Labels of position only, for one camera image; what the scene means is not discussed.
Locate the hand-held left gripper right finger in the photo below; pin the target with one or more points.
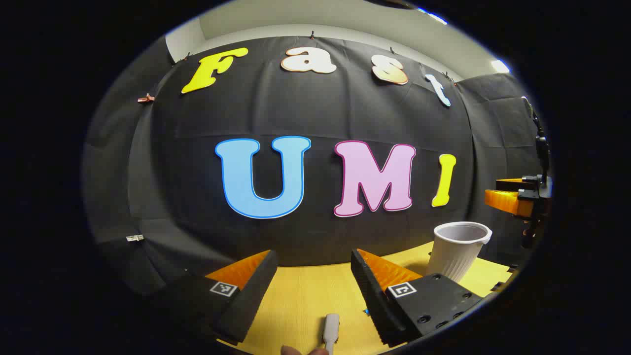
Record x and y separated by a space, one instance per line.
374 301

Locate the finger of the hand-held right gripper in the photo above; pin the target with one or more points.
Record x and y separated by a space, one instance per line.
512 184
503 199

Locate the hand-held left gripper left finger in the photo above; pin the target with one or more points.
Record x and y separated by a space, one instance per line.
251 301

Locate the small grey broom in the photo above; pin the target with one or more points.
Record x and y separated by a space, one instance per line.
331 328

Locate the ceiling light panel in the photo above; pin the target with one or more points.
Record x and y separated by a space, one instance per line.
433 16
500 65

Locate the white clip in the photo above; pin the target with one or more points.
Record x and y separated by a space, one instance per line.
134 238

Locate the black backdrop cloth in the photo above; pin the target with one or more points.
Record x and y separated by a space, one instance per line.
276 108

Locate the copper clip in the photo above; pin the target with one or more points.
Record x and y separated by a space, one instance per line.
146 98

